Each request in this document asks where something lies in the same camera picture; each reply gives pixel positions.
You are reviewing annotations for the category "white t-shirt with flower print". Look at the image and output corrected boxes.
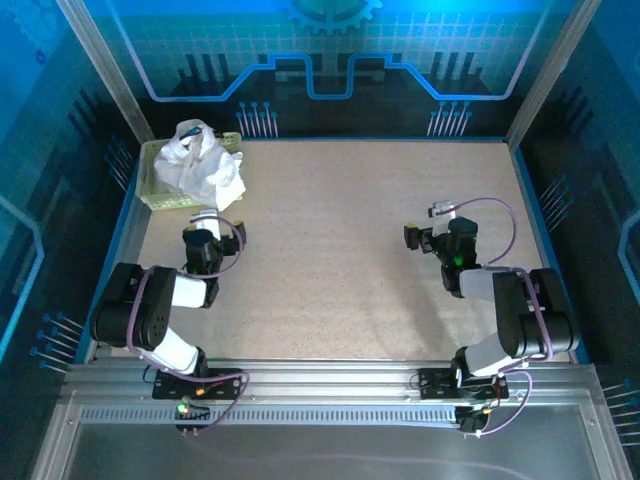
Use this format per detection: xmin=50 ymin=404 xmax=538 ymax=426
xmin=152 ymin=118 xmax=248 ymax=212

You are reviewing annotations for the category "pale green perforated plastic basket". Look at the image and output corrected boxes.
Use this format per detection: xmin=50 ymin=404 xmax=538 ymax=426
xmin=135 ymin=131 xmax=245 ymax=212

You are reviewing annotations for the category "black controller board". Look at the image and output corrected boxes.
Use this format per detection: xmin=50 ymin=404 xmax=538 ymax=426
xmin=173 ymin=397 xmax=212 ymax=437
xmin=457 ymin=403 xmax=490 ymax=437

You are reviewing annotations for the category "grey metal front panel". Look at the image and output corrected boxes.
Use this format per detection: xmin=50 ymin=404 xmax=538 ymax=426
xmin=29 ymin=399 xmax=631 ymax=480

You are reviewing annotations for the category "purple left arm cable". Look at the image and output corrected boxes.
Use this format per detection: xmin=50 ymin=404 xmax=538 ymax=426
xmin=125 ymin=215 xmax=250 ymax=437

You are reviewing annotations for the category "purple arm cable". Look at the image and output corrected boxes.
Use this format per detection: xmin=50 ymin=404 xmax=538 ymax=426
xmin=449 ymin=197 xmax=555 ymax=439
xmin=125 ymin=215 xmax=250 ymax=437

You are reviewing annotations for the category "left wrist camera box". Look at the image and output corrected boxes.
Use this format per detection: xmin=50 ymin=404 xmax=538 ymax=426
xmin=189 ymin=209 xmax=221 ymax=236

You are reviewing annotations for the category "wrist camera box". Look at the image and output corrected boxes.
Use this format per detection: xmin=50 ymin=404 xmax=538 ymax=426
xmin=189 ymin=209 xmax=221 ymax=236
xmin=428 ymin=200 xmax=455 ymax=237

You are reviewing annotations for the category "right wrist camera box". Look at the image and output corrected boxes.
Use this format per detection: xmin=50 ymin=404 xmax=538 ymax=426
xmin=428 ymin=200 xmax=455 ymax=237

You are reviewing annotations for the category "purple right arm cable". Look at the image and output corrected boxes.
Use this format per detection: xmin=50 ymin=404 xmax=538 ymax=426
xmin=449 ymin=197 xmax=555 ymax=439

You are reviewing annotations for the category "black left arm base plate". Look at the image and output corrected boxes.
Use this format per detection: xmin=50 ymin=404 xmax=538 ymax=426
xmin=152 ymin=368 xmax=245 ymax=401

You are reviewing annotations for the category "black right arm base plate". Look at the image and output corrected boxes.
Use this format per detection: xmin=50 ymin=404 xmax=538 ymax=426
xmin=417 ymin=367 xmax=510 ymax=401

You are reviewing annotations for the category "aluminium mounting rail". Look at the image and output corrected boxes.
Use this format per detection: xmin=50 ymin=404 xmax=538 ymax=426
xmin=62 ymin=358 xmax=604 ymax=404

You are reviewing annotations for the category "grey slotted cable duct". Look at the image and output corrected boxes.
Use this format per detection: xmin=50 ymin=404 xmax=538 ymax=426
xmin=78 ymin=405 xmax=460 ymax=427

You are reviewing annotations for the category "aluminium frame post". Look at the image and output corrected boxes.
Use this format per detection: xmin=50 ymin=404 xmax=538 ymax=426
xmin=504 ymin=0 xmax=604 ymax=146
xmin=55 ymin=0 xmax=155 ymax=144

